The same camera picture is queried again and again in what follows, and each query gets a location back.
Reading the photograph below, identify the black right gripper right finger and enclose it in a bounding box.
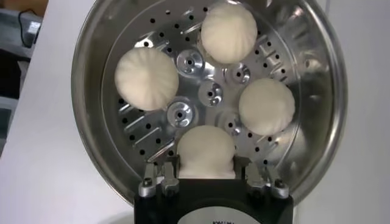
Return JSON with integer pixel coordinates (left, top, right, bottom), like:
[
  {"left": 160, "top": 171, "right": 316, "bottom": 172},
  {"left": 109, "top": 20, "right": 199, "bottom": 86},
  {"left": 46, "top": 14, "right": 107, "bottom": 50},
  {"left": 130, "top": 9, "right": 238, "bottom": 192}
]
[{"left": 233, "top": 155, "right": 290, "bottom": 200}]

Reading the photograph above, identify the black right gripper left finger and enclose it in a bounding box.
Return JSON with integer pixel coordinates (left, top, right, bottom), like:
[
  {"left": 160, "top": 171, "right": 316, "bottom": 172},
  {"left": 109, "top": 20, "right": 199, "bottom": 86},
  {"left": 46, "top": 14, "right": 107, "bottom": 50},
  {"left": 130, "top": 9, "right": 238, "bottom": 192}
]
[{"left": 138, "top": 155, "right": 181, "bottom": 198}]

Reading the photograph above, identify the white steamed baozi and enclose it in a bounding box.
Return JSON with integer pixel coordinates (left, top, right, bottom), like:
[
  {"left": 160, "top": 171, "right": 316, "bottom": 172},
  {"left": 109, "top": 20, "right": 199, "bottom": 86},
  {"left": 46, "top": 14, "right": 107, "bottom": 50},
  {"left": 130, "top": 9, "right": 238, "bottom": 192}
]
[
  {"left": 238, "top": 77, "right": 296, "bottom": 137},
  {"left": 114, "top": 47, "right": 180, "bottom": 112},
  {"left": 200, "top": 2, "right": 258, "bottom": 65},
  {"left": 176, "top": 124, "right": 237, "bottom": 180}
]

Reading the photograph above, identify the stainless steel steamer basket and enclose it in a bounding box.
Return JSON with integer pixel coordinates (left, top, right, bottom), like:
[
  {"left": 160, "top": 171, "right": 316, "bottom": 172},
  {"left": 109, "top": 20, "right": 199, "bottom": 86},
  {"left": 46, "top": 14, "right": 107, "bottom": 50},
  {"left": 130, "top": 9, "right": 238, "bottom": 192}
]
[{"left": 70, "top": 0, "right": 349, "bottom": 206}]

